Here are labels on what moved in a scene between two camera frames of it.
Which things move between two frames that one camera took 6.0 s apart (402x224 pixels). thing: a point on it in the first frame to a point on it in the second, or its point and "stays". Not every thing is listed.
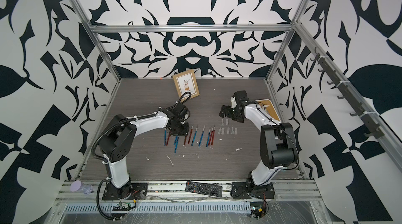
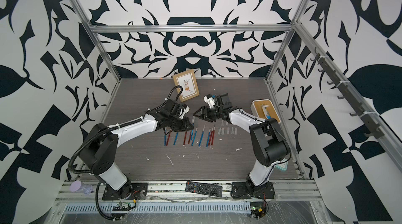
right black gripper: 227,113 to 204,109
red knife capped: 190,134 stays
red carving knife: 210,136 stays
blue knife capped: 176,143 to 193,121
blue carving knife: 194,135 stays
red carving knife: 213,135 stays
